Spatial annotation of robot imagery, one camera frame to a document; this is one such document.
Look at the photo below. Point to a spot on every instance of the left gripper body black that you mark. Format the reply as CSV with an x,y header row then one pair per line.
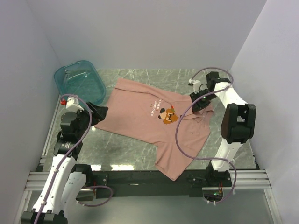
x,y
84,117

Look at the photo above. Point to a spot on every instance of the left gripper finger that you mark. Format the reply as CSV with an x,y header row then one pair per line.
x,y
92,107
98,114

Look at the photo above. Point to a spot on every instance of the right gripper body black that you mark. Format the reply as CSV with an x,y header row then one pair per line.
x,y
201,99

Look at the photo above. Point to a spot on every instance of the teal plastic basin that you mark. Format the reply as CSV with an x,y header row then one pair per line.
x,y
81,79

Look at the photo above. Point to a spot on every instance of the pink t shirt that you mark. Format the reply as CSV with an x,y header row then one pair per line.
x,y
159,117

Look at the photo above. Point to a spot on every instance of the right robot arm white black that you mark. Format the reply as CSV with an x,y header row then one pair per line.
x,y
237,126

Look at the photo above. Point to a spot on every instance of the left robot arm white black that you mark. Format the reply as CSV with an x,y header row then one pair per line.
x,y
66,177

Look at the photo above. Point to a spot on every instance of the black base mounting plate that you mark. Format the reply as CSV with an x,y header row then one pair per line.
x,y
153,183

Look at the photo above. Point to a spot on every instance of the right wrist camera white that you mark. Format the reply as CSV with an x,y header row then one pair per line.
x,y
194,83

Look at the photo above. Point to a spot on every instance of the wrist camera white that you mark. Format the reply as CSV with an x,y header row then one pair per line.
x,y
194,83
71,104

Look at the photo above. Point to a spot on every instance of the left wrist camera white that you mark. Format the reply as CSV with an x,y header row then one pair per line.
x,y
71,104

